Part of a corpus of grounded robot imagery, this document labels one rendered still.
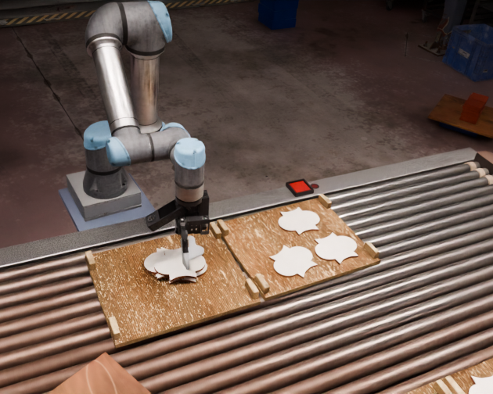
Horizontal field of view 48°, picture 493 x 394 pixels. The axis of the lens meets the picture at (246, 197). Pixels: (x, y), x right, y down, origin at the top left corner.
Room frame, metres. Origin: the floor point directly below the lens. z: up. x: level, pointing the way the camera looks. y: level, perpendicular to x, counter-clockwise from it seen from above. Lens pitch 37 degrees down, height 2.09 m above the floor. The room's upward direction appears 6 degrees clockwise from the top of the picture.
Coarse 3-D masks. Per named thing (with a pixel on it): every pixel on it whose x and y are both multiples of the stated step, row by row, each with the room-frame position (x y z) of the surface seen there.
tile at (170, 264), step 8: (168, 256) 1.19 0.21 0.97; (176, 256) 1.19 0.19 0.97; (200, 256) 1.20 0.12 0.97; (160, 264) 1.15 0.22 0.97; (168, 264) 1.16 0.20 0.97; (176, 264) 1.16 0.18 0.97; (192, 264) 1.17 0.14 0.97; (200, 264) 1.17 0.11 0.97; (160, 272) 1.12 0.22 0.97; (168, 272) 1.12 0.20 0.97; (176, 272) 1.13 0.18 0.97; (184, 272) 1.13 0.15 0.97; (192, 272) 1.13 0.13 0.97
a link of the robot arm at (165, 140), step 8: (168, 128) 1.28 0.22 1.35; (176, 128) 1.27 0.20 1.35; (184, 128) 1.30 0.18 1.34; (152, 136) 1.22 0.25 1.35; (160, 136) 1.23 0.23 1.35; (168, 136) 1.23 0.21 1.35; (176, 136) 1.24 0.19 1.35; (184, 136) 1.24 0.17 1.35; (160, 144) 1.21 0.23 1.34; (168, 144) 1.22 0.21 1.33; (160, 152) 1.20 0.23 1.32; (168, 152) 1.21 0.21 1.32
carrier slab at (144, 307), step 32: (96, 256) 1.19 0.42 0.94; (128, 256) 1.21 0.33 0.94; (224, 256) 1.25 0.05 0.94; (96, 288) 1.07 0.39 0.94; (128, 288) 1.08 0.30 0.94; (160, 288) 1.09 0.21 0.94; (192, 288) 1.10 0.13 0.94; (224, 288) 1.11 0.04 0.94; (128, 320) 0.97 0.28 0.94; (160, 320) 0.98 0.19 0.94; (192, 320) 0.99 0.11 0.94
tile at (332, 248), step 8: (320, 240) 1.36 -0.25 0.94; (328, 240) 1.36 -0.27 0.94; (336, 240) 1.37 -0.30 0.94; (344, 240) 1.37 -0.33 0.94; (352, 240) 1.37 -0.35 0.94; (320, 248) 1.32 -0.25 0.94; (328, 248) 1.32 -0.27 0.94; (336, 248) 1.33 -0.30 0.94; (344, 248) 1.33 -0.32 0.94; (352, 248) 1.34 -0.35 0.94; (320, 256) 1.28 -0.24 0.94; (328, 256) 1.28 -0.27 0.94; (336, 256) 1.29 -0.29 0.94; (344, 256) 1.29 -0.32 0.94; (352, 256) 1.30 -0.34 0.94
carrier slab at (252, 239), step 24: (264, 216) 1.46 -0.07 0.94; (336, 216) 1.50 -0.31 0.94; (240, 240) 1.33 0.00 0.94; (264, 240) 1.34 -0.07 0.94; (288, 240) 1.35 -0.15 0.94; (312, 240) 1.36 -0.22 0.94; (360, 240) 1.39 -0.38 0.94; (240, 264) 1.23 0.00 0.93; (264, 264) 1.23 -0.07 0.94; (336, 264) 1.26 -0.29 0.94; (360, 264) 1.27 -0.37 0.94; (288, 288) 1.14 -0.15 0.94
